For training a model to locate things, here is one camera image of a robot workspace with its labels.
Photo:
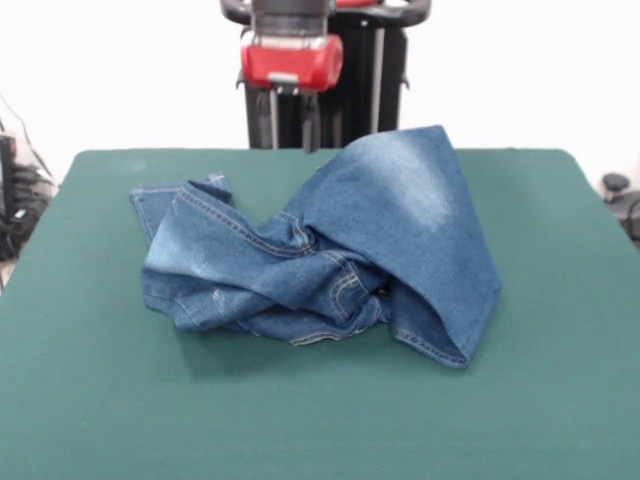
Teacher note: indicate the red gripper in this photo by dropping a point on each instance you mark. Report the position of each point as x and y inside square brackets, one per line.
[295, 65]

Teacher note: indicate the blue denim jeans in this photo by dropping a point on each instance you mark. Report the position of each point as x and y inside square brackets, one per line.
[400, 225]

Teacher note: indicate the black equipment box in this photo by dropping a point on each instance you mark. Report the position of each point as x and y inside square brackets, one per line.
[6, 160]

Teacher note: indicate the dark green table cloth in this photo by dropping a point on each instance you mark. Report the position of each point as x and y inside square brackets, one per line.
[150, 400]

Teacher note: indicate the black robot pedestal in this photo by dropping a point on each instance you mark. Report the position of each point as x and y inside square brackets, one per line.
[360, 75]

